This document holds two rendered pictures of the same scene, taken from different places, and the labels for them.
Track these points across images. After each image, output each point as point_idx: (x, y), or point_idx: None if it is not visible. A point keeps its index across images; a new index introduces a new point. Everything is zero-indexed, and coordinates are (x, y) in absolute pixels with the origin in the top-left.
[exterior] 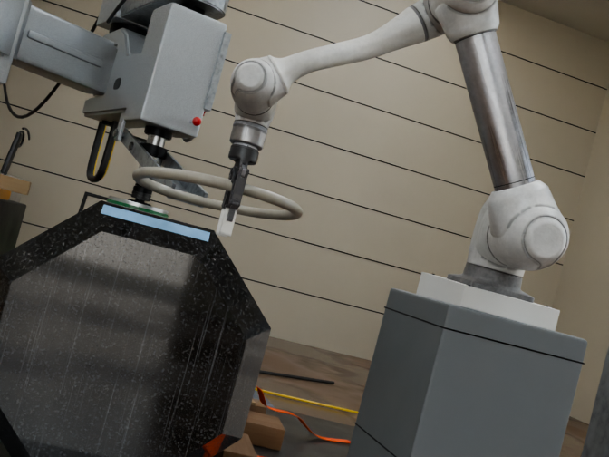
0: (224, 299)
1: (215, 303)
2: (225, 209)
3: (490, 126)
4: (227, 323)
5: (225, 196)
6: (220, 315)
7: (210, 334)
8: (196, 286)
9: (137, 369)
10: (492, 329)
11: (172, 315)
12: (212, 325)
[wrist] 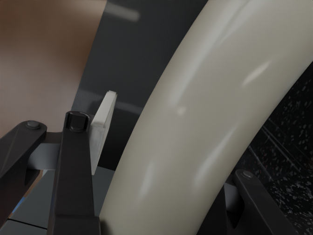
0: (282, 178)
1: (285, 161)
2: (102, 120)
3: None
4: (260, 172)
5: (253, 205)
6: (271, 164)
7: (263, 143)
8: None
9: None
10: None
11: (303, 87)
12: (268, 148)
